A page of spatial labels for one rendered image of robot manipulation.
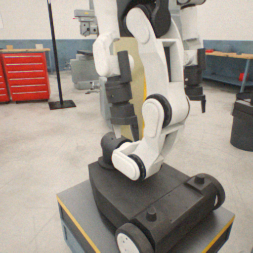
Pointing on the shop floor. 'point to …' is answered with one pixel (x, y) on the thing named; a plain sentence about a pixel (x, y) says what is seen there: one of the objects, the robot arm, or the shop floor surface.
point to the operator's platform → (189, 247)
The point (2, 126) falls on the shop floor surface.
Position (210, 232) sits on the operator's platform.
